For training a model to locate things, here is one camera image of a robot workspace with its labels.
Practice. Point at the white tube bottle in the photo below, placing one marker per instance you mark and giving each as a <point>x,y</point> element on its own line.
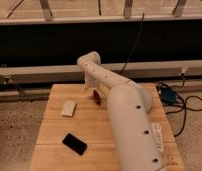
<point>157,130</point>

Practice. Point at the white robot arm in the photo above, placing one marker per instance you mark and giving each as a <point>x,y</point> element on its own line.
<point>127,105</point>

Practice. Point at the black smartphone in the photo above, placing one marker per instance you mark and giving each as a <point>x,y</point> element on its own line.
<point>74,143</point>

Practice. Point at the blue power box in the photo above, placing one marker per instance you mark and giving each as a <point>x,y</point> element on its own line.
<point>168,96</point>

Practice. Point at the wooden table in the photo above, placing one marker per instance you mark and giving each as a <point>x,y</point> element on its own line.
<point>91,124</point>

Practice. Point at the white sponge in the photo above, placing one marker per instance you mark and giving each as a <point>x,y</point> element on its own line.
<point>68,108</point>

